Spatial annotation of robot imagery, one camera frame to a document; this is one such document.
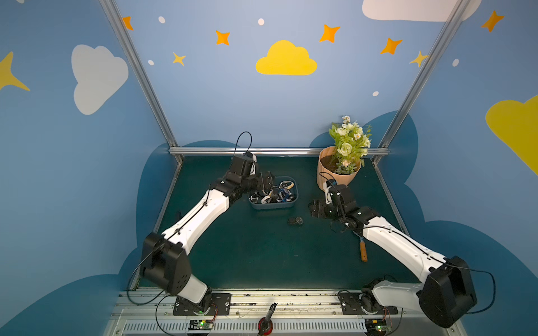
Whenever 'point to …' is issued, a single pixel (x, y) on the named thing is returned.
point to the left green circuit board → (201, 325)
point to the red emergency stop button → (270, 328)
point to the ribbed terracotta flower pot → (326, 169)
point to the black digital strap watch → (256, 197)
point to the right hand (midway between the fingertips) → (320, 202)
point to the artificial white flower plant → (352, 143)
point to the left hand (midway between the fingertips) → (270, 178)
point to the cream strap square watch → (286, 185)
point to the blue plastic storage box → (285, 205)
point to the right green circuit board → (376, 326)
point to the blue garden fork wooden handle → (363, 248)
